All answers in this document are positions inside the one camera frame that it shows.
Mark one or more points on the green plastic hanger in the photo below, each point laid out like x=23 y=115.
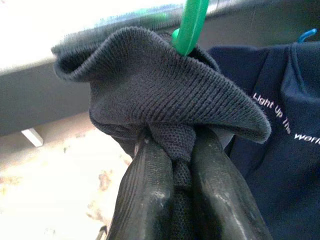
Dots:
x=192 y=25

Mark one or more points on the navy polo shirt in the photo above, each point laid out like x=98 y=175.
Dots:
x=287 y=175

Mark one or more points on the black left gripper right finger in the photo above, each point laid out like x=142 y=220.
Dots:
x=225 y=200

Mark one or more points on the black polo shirt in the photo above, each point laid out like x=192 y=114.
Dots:
x=162 y=87

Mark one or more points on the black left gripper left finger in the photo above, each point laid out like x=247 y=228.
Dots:
x=145 y=200

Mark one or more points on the blue plastic hanger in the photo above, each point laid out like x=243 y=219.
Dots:
x=308 y=33

